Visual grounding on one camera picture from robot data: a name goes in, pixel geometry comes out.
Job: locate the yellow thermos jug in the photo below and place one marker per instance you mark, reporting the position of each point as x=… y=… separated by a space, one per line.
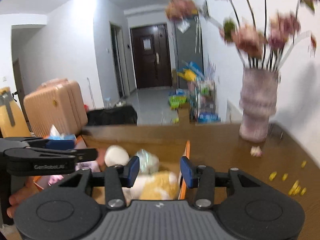
x=13 y=123

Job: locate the small cardboard box on floor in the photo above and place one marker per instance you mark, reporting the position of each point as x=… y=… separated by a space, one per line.
x=184 y=115

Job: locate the red cardboard box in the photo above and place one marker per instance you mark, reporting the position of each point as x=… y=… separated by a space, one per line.
x=169 y=152

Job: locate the grey refrigerator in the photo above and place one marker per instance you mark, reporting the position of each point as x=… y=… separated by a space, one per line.
x=188 y=43

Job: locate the yellow white plush toy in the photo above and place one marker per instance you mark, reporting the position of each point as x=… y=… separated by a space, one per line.
x=162 y=185

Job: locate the white mesh bath ball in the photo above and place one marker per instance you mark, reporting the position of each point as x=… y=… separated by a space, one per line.
x=149 y=163

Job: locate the white round sponge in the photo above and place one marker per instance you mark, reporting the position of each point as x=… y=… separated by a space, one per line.
x=116 y=155

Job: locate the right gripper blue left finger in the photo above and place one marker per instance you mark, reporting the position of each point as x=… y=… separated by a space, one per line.
x=131 y=171

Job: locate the person left hand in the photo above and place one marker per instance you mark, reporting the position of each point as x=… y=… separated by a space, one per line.
x=25 y=192

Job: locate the blue tissue pack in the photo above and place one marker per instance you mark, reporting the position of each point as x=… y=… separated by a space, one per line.
x=56 y=135

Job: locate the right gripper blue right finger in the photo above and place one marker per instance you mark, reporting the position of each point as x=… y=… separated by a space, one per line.
x=188 y=172

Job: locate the black bag on floor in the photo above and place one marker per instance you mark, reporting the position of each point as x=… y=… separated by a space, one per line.
x=124 y=115

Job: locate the pink ceramic vase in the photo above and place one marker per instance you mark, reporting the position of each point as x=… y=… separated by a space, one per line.
x=258 y=99

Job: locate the metal trolley rack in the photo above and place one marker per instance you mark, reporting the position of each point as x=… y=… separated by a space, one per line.
x=203 y=102

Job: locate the yellow petals on table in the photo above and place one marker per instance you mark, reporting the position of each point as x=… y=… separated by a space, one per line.
x=296 y=188

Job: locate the yellow toy on pile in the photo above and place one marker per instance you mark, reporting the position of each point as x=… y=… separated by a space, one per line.
x=187 y=75

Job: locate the dark brown door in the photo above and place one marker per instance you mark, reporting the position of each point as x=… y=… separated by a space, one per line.
x=151 y=56

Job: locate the purple fluffy headband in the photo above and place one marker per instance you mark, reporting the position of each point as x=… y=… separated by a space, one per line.
x=93 y=165

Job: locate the pink ribbed suitcase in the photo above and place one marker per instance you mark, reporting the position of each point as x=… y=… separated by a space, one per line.
x=57 y=103

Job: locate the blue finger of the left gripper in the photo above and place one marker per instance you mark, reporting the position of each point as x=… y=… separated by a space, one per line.
x=60 y=144
x=86 y=154

